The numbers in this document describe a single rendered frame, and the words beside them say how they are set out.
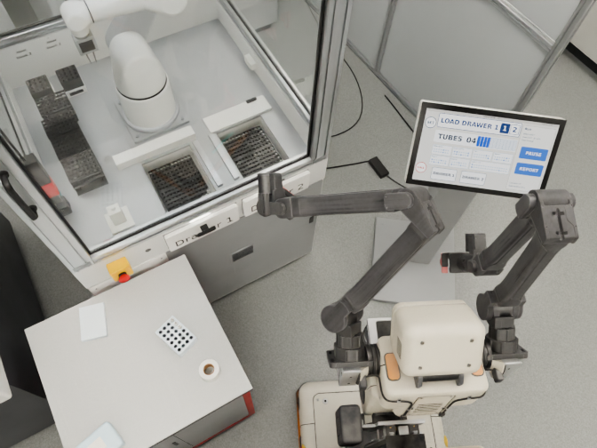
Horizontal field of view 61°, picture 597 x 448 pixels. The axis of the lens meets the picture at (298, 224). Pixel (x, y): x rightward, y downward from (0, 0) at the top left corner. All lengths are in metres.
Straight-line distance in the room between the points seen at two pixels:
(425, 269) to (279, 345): 0.89
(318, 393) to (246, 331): 0.56
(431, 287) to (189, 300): 1.41
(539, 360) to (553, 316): 0.27
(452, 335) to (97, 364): 1.22
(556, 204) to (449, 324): 0.37
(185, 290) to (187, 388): 0.36
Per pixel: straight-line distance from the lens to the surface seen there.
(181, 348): 1.86
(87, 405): 1.94
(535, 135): 2.04
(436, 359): 1.33
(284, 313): 2.71
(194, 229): 1.90
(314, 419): 2.32
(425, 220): 1.20
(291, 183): 1.97
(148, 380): 1.90
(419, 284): 2.83
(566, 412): 2.97
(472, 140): 1.98
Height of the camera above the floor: 2.58
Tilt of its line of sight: 62 degrees down
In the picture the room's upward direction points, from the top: 5 degrees clockwise
